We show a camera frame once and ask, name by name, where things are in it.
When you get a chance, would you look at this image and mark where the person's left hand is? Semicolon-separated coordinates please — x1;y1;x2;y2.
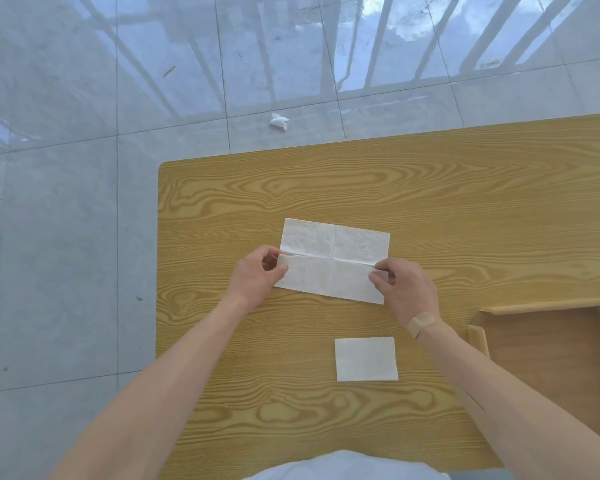
225;244;289;313

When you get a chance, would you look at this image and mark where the person's right hand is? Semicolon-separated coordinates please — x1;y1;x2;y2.
368;258;441;331

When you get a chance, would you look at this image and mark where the white paper napkin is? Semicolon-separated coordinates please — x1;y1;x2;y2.
334;336;399;383
273;217;391;305

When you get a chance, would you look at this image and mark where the wooden tray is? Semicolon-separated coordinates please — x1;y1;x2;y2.
467;297;600;444

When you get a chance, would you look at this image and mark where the person's left forearm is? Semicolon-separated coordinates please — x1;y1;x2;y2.
47;295;261;480

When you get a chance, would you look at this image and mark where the person's right forearm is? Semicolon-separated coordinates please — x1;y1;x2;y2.
415;320;600;480

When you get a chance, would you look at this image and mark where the beige adhesive bandage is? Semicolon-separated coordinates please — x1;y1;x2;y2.
406;310;439;339

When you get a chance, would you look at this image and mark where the white shirt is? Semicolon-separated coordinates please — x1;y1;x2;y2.
242;449;453;480

